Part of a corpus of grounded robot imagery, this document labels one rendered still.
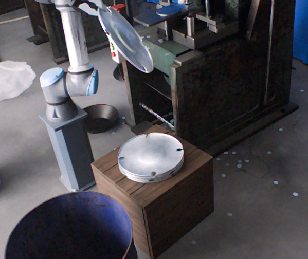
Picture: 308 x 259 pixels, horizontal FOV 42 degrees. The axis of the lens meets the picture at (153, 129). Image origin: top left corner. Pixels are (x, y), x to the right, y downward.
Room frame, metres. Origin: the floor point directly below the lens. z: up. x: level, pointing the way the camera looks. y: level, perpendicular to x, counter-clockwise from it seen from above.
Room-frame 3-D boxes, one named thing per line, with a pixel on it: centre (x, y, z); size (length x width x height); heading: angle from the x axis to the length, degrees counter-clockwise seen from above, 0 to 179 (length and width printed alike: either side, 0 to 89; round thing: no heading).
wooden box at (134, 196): (1.35, 0.03, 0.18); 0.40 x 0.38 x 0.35; 127
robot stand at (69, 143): (1.67, 0.44, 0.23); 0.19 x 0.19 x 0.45; 33
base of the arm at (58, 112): (1.67, 0.44, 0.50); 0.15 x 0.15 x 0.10
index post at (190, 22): (1.84, -0.24, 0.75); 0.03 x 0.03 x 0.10; 31
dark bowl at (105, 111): (2.18, 0.37, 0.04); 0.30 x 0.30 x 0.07
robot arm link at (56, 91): (1.67, 0.43, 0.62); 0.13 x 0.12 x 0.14; 84
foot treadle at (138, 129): (1.98, -0.14, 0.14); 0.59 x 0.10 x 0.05; 121
